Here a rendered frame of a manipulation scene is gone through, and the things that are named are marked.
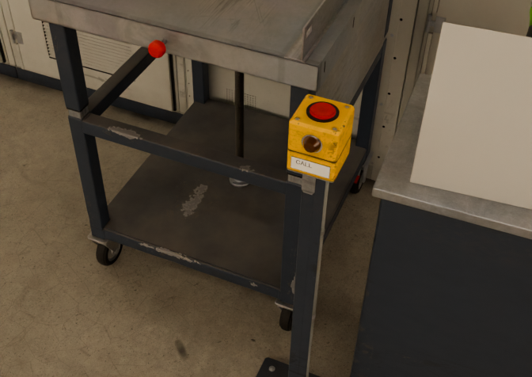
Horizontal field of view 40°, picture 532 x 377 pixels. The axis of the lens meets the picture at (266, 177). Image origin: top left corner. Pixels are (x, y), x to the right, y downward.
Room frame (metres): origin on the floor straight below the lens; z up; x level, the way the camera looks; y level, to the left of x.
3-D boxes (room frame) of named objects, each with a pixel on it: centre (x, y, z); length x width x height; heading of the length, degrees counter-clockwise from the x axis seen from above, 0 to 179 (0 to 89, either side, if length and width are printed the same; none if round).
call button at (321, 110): (0.88, -0.08, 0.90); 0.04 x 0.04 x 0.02
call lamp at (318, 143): (0.84, -0.07, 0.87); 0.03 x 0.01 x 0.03; 68
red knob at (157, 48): (1.18, 0.21, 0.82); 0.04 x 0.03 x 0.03; 158
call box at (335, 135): (0.88, -0.08, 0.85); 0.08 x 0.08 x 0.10; 68
